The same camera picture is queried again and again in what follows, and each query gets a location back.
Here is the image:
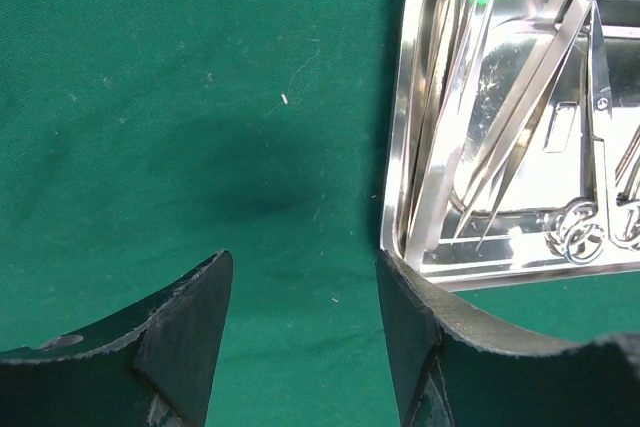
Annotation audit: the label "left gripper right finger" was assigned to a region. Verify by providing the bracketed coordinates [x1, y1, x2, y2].
[376, 251, 639, 426]

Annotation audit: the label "green surgical cloth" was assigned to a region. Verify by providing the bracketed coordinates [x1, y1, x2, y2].
[1, 0, 639, 426]

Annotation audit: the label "steel scissors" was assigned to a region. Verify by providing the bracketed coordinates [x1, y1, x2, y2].
[547, 3, 616, 266]

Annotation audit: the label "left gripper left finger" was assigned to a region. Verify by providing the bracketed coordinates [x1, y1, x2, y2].
[1, 251, 233, 426]

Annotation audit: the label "steel instrument tray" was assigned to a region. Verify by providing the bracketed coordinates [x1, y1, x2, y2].
[380, 0, 639, 290]

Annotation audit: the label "steel tweezers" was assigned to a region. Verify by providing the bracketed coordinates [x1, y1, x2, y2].
[453, 0, 594, 238]
[404, 0, 495, 264]

